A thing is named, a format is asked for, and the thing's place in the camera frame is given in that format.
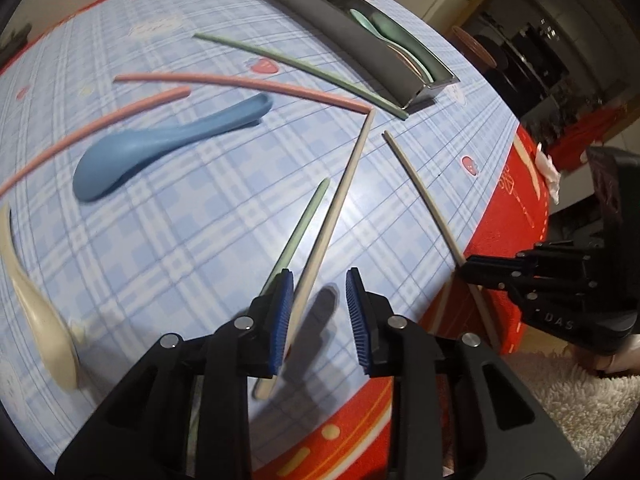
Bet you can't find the blue spoon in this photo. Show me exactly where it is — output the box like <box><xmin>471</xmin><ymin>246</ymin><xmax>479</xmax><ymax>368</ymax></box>
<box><xmin>73</xmin><ymin>93</ymin><xmax>274</xmax><ymax>203</ymax></box>

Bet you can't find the green spoon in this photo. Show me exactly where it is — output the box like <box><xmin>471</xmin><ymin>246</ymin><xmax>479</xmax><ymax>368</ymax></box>
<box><xmin>349</xmin><ymin>8</ymin><xmax>437</xmax><ymax>84</ymax></box>

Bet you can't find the white crumpled tissue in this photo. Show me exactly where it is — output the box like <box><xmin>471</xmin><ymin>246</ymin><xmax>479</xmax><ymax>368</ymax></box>
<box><xmin>534</xmin><ymin>144</ymin><xmax>564</xmax><ymax>206</ymax></box>

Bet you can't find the beige chopstick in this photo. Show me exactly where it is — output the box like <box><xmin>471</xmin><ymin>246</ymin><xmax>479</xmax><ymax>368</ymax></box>
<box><xmin>382</xmin><ymin>130</ymin><xmax>502</xmax><ymax>350</ymax></box>
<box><xmin>254</xmin><ymin>108</ymin><xmax>377</xmax><ymax>401</ymax></box>

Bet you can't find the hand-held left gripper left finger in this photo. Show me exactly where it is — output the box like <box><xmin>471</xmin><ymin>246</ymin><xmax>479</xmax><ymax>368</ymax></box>
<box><xmin>55</xmin><ymin>268</ymin><xmax>294</xmax><ymax>480</ymax></box>

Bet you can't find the pink chopstick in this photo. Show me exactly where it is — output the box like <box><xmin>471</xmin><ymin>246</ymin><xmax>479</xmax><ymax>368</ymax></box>
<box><xmin>0</xmin><ymin>86</ymin><xmax>192</xmax><ymax>197</ymax></box>
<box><xmin>113</xmin><ymin>73</ymin><xmax>374</xmax><ymax>113</ymax></box>

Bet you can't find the white shaggy rug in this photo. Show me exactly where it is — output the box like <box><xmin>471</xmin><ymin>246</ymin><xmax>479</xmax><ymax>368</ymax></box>
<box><xmin>507</xmin><ymin>349</ymin><xmax>640</xmax><ymax>480</ymax></box>

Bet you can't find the red cloth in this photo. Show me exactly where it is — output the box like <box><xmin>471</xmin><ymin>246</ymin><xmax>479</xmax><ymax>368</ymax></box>
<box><xmin>549</xmin><ymin>104</ymin><xmax>628</xmax><ymax>172</ymax></box>

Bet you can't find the green chopstick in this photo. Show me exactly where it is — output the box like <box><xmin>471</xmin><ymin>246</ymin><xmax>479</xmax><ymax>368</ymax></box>
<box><xmin>193</xmin><ymin>32</ymin><xmax>409</xmax><ymax>120</ymax></box>
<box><xmin>259</xmin><ymin>177</ymin><xmax>332</xmax><ymax>303</ymax></box>

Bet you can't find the blue plaid tablecloth red border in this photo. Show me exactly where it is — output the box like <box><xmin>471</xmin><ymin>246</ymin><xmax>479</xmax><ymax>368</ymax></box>
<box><xmin>0</xmin><ymin>0</ymin><xmax>552</xmax><ymax>480</ymax></box>

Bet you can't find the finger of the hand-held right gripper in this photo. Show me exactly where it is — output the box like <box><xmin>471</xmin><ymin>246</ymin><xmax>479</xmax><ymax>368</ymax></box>
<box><xmin>466</xmin><ymin>241</ymin><xmax>604</xmax><ymax>267</ymax></box>
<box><xmin>459</xmin><ymin>261</ymin><xmax>597</xmax><ymax>307</ymax></box>

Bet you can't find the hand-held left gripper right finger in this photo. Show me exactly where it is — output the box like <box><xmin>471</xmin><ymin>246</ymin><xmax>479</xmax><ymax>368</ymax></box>
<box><xmin>346</xmin><ymin>268</ymin><xmax>586</xmax><ymax>480</ymax></box>

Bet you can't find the cream spoon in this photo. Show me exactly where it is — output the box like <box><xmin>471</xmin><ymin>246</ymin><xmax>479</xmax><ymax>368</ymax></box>
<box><xmin>0</xmin><ymin>202</ymin><xmax>79</xmax><ymax>391</ymax></box>

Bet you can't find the brown plastic bin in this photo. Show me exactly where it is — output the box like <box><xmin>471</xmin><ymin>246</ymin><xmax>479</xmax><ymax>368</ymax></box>
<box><xmin>451</xmin><ymin>25</ymin><xmax>499</xmax><ymax>69</ymax></box>

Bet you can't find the metal utensil tray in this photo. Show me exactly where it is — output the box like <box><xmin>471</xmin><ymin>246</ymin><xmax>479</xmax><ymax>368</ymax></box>
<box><xmin>257</xmin><ymin>0</ymin><xmax>460</xmax><ymax>113</ymax></box>

